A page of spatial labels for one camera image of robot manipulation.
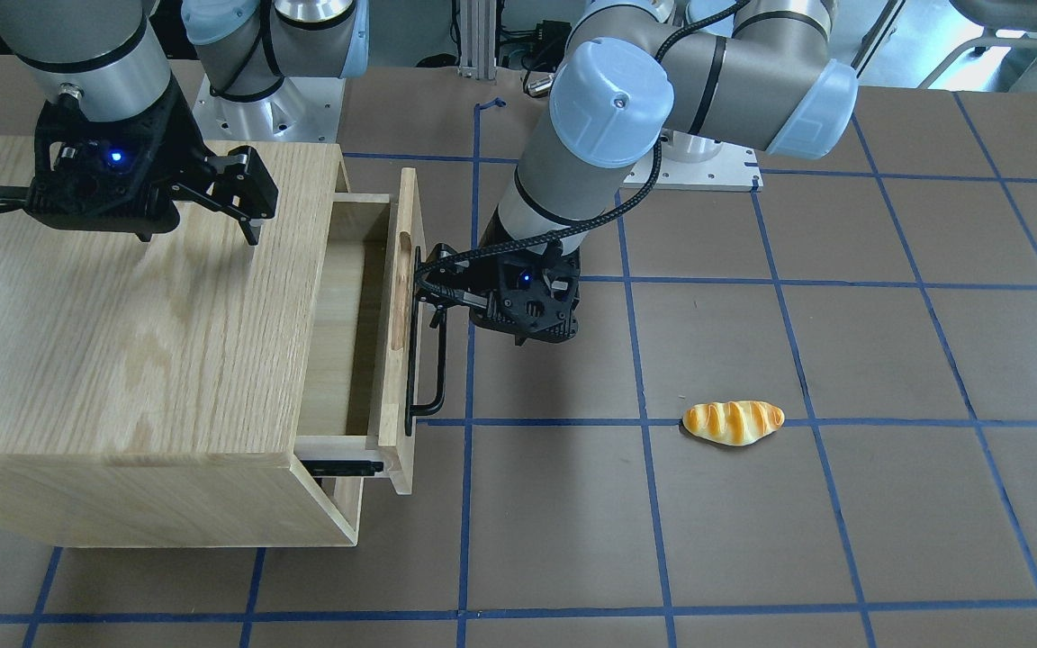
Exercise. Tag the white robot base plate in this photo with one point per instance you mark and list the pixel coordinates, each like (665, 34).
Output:
(695, 163)

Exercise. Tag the aluminium profile post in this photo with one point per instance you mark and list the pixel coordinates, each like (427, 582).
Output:
(478, 28)

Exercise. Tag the wooden drawer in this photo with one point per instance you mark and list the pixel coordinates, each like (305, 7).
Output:
(358, 386)

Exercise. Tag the black power adapter box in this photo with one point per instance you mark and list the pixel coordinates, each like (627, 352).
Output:
(550, 37)

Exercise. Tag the toy bread roll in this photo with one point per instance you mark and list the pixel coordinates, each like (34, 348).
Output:
(733, 423)

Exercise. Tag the light wooden drawer cabinet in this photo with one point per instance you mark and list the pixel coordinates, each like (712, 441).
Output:
(150, 392)

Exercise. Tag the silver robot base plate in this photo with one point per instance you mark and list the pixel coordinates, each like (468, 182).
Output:
(304, 109)

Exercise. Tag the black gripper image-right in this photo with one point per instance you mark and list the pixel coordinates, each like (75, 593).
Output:
(437, 266)

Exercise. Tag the silver cable connector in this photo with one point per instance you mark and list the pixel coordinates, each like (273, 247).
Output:
(537, 84)

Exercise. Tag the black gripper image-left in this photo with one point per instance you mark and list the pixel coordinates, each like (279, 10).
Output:
(178, 137)

